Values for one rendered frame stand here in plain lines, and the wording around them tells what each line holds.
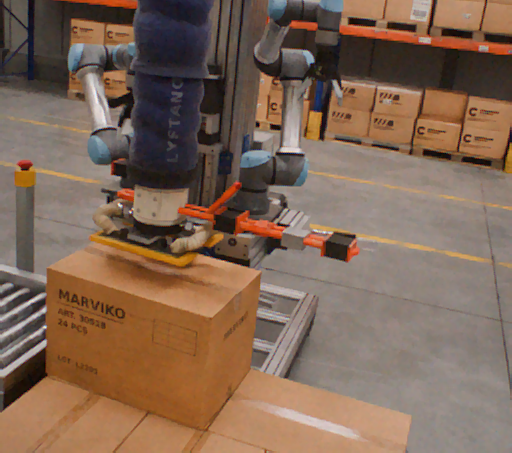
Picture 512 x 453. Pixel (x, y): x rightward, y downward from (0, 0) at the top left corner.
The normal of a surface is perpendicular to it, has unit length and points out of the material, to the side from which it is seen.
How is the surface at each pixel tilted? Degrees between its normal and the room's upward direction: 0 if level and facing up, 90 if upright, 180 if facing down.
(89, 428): 0
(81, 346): 90
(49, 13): 90
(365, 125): 91
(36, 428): 0
